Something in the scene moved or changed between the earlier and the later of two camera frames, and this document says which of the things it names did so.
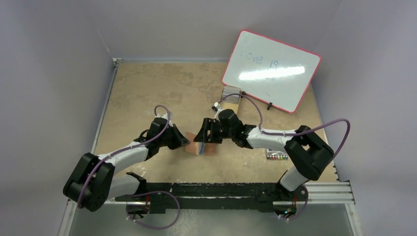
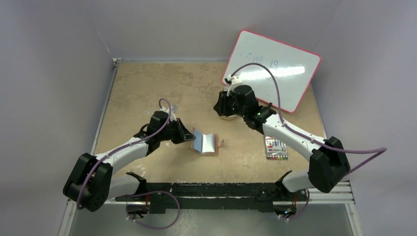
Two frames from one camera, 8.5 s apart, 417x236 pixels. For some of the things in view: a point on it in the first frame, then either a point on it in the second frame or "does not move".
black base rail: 216,197 does not move
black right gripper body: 209,130 to 220,106
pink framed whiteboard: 270,71 does not move
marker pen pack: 276,155 does not move
